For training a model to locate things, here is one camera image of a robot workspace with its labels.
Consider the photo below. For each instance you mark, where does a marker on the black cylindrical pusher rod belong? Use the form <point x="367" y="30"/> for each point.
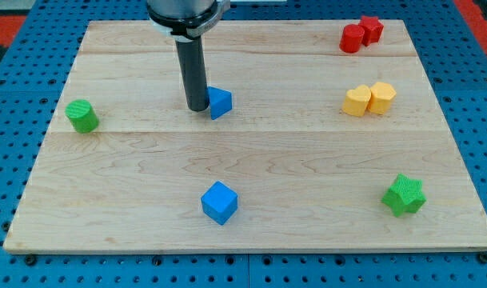
<point x="191" y="61"/>

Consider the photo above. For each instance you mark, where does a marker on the blue triangle block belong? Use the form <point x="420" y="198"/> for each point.
<point x="220" y="102"/>

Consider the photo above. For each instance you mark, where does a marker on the blue cube block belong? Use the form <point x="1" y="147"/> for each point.
<point x="219" y="202"/>

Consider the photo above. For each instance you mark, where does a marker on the green cylinder block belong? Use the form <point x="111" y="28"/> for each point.
<point x="82" y="116"/>

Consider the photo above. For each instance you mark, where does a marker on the red cylinder block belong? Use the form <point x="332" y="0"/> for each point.
<point x="351" y="39"/>

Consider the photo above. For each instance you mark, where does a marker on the wooden board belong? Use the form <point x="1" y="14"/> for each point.
<point x="309" y="177"/>

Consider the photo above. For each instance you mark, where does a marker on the yellow heart block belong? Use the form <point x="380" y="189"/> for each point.
<point x="356" y="101"/>

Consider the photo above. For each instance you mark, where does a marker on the red star block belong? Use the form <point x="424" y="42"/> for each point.
<point x="372" y="29"/>

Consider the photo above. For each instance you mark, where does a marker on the yellow hexagon block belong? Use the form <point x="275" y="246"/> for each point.
<point x="382" y="96"/>

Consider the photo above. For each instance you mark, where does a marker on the green star block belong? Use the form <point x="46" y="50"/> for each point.
<point x="405" y="195"/>

